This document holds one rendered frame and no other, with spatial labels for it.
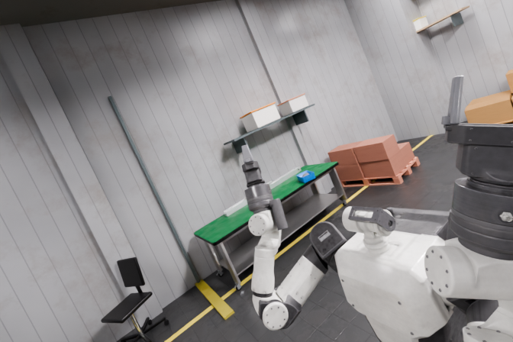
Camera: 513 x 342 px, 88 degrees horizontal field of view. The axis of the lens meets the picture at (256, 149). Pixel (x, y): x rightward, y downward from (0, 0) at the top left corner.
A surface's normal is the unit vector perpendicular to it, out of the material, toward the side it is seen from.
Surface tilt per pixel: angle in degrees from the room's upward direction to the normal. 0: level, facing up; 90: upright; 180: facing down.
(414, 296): 85
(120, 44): 90
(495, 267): 92
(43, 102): 90
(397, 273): 45
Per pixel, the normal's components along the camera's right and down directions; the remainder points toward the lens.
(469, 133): -0.47, 0.14
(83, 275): 0.48, -0.13
